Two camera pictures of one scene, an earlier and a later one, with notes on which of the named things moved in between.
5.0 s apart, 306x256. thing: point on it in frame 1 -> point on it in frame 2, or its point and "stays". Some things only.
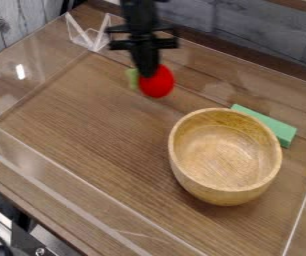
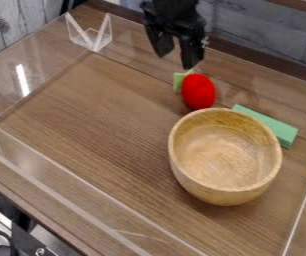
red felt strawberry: (156, 85) -> (198, 91)
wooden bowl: (224, 156) stays
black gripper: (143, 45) -> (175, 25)
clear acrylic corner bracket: (90, 38) stays
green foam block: (286, 131) stays
